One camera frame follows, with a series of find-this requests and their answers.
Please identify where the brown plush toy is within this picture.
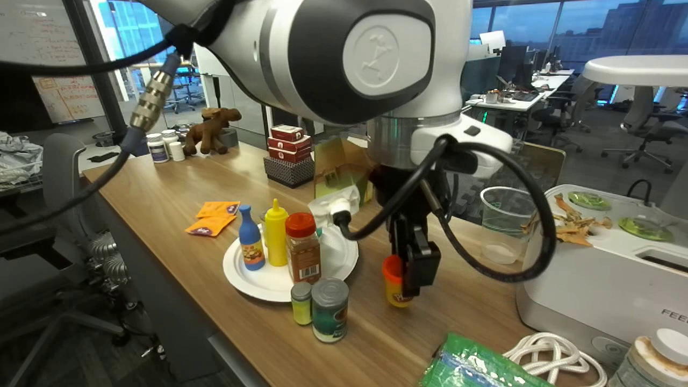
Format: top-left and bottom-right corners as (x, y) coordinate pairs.
(183, 107), (240, 157)

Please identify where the middle red box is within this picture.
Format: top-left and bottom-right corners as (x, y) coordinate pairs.
(266, 135), (312, 152)

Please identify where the large green label can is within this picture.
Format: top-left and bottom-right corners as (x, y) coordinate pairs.
(312, 277), (348, 344)

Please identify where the white rope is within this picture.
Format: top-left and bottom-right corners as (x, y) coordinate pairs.
(503, 332), (611, 387)

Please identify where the red box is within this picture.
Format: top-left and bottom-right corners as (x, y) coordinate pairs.
(270, 125), (306, 142)
(266, 135), (312, 152)
(269, 146), (309, 164)

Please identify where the white round plate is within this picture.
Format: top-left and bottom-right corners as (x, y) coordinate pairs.
(222, 228), (358, 303)

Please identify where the top red box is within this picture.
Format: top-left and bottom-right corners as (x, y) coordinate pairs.
(270, 125), (306, 142)

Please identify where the left orange tea packet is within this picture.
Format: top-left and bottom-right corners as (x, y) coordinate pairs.
(184, 215), (235, 238)

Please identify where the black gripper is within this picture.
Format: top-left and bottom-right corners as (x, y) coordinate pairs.
(369, 166), (454, 297)

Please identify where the patterned grey box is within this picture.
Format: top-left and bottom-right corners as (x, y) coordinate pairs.
(265, 157), (314, 188)

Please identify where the clear plastic cup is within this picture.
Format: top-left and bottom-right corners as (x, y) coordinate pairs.
(479, 185), (537, 265)

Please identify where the right orange tea packet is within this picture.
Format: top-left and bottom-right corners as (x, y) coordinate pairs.
(195, 203), (238, 220)

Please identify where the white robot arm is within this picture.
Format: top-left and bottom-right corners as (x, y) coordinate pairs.
(142, 0), (511, 297)

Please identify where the orange tea packet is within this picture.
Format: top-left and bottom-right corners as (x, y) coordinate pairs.
(184, 215), (235, 238)
(195, 203), (238, 220)

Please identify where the small yellow-green can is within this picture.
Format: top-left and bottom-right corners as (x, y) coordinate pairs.
(291, 281), (312, 327)

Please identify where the bottom red box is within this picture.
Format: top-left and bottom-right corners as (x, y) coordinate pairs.
(269, 146), (309, 164)

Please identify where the yellow mustard bottle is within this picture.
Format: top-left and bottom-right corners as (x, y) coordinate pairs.
(262, 201), (289, 267)

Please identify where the red lid spice jar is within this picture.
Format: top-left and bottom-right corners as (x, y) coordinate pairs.
(286, 214), (320, 285)

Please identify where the blue cap figure bottle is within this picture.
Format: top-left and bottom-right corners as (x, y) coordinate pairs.
(238, 204), (265, 271)

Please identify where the white appliance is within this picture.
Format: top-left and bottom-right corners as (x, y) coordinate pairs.
(515, 185), (688, 362)

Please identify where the green snack bag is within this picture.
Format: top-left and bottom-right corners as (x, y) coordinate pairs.
(419, 334), (550, 387)

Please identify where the orange lid play-doh tub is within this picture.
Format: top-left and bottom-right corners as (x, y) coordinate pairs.
(383, 256), (411, 308)

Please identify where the brown wrist camera box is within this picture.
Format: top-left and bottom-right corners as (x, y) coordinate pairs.
(309, 138), (375, 227)

